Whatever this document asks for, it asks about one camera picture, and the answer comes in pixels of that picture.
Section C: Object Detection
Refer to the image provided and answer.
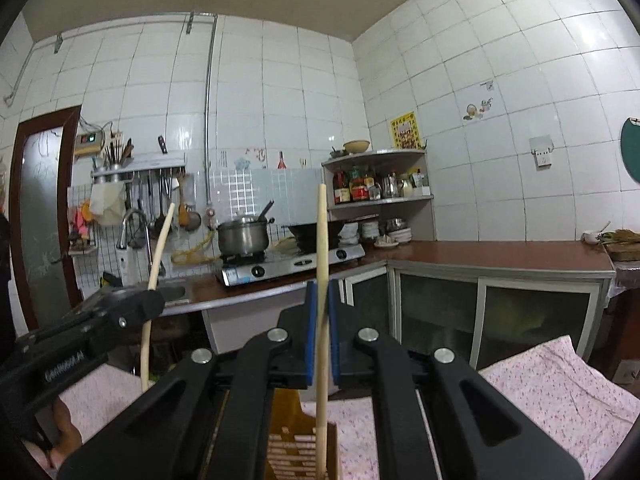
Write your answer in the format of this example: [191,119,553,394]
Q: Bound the white corner shelf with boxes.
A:
[321,148,436,243]

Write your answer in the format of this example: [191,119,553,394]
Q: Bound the orange hanging bag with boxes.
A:
[75,200,93,241]

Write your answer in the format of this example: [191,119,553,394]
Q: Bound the black spatula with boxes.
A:
[152,175,173,235]

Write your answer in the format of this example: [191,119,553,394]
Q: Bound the steel gas stove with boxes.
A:
[216,244,367,287]

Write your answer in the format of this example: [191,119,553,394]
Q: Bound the white wall socket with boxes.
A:
[529,135,555,168]

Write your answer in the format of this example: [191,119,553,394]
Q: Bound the dried green herbs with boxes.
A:
[597,229,640,246]

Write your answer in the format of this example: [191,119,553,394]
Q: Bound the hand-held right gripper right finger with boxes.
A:
[327,282,586,480]

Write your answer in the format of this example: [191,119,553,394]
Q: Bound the glass door counter cabinet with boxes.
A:
[340,260,616,376]

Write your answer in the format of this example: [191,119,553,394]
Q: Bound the yellow plastic utensil holder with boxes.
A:
[212,387,341,480]

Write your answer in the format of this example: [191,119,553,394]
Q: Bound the yellow gas hose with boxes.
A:
[171,237,223,266]

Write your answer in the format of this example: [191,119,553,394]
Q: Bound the person's left hand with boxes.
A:
[50,400,84,466]

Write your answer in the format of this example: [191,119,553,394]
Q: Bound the grey metal pipe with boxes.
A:
[2,12,219,211]

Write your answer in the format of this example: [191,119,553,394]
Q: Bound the wooden spatula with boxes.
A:
[176,174,190,226]

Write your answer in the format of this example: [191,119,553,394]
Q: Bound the black wok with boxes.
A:
[287,222,346,253]

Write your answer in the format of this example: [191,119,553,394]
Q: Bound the pink floral tablecloth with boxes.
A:
[22,335,636,480]

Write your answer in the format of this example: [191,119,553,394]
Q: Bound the white hanging cloth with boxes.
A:
[89,184,126,227]

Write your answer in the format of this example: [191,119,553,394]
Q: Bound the brown framed glass door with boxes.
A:
[9,105,83,331]

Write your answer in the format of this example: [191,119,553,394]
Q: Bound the wooden chopping board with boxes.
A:
[602,240,640,262]

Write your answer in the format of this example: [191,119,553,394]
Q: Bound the steel cooking pot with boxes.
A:
[216,212,275,257]

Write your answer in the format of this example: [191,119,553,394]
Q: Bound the red sauce jar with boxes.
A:
[350,166,368,202]

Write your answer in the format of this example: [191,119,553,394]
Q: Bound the white stove cabinet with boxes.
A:
[201,280,346,356]

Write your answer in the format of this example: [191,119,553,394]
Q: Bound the yellow wall poster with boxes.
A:
[390,111,420,150]

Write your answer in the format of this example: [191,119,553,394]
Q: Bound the steel wall rack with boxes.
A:
[91,152,187,183]

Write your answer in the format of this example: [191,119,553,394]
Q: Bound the plastic covered side table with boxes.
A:
[607,259,640,311]

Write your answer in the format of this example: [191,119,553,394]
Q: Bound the hanging steel ladle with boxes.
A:
[186,175,202,232]

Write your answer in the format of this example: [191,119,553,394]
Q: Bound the green round cutting board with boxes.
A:
[620,116,640,184]

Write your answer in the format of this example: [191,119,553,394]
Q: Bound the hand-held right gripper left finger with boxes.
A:
[57,280,321,480]

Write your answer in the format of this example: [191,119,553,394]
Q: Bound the steel faucet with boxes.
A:
[116,208,153,267]

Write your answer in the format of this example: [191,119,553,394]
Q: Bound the steel cup with utensils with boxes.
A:
[102,137,135,171]

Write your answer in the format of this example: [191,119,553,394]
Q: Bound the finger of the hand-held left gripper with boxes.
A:
[75,286,167,352]

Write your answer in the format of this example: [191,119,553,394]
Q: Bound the cream chopstick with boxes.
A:
[140,202,176,392]
[314,184,331,480]

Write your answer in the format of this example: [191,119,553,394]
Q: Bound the beige control box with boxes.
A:
[74,131,105,158]

